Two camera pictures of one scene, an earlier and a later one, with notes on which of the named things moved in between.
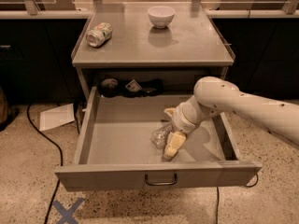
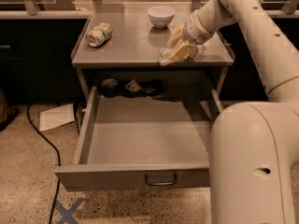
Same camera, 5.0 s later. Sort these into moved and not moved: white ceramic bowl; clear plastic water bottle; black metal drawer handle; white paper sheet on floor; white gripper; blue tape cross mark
Moved: white gripper; clear plastic water bottle
Not moved: blue tape cross mark; white ceramic bowl; white paper sheet on floor; black metal drawer handle
